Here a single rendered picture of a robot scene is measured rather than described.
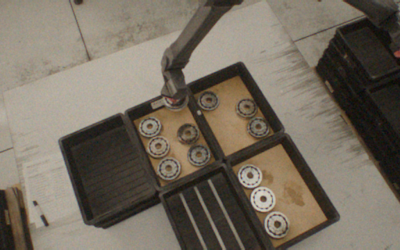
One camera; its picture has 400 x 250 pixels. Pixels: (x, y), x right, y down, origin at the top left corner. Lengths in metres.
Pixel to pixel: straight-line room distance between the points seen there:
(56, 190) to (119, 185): 0.35
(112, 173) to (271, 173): 0.69
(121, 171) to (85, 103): 0.50
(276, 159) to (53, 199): 1.05
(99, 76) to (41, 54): 1.24
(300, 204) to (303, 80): 0.70
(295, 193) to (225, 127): 0.42
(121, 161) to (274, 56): 1.00
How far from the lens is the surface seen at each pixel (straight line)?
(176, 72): 1.09
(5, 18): 3.42
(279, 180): 1.43
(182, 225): 1.37
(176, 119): 1.49
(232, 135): 1.46
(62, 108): 1.82
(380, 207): 1.70
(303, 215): 1.43
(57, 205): 1.65
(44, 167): 1.73
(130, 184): 1.43
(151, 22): 2.92
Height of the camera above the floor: 2.19
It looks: 67 degrees down
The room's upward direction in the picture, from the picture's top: 3 degrees counter-clockwise
